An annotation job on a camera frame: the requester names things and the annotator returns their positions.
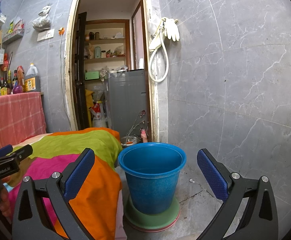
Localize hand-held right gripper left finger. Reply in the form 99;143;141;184
12;148;96;240

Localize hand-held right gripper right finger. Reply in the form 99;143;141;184
197;149;279;240

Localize blue plastic bucket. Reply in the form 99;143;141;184
118;142;187;215

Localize colourful patchwork blanket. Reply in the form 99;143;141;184
9;127;127;240

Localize pink checked cloth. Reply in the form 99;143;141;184
0;92;47;147

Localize white red rice sack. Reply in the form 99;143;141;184
92;101;108;128

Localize metal bowl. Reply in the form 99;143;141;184
121;135;140;145

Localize tall dark bottle yellow label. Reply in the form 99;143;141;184
1;66;11;95

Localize large dark oil jug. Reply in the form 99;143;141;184
24;63;41;92

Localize orange red bottle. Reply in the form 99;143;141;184
17;66;26;93

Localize pink plastic basin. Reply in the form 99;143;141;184
126;205;181;233

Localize clear plastic bags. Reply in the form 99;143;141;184
93;84;106;100

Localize red mesh bag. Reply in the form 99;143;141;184
2;53;10;72

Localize grey washing machine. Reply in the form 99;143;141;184
104;69;148;137

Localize dark wooden door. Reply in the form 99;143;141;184
72;12;87;130

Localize crumpled grey bags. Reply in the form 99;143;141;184
99;66;111;80

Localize red packet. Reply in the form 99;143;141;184
13;17;23;32

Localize hanging clear plastic bag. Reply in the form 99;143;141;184
32;5;52;32

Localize wooden shelf unit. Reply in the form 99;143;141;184
84;19;132;72

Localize cream rubber glove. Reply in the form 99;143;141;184
149;17;166;50

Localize white rubber glove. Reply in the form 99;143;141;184
164;18;180;42

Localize white cable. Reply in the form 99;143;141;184
60;34;71;120

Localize worn door frame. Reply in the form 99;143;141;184
64;0;161;143

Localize white hose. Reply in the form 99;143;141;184
149;39;169;82

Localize grey wall rack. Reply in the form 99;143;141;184
2;29;25;45

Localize white wall socket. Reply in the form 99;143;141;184
37;29;55;42

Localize translucent wall bag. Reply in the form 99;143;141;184
148;12;159;34

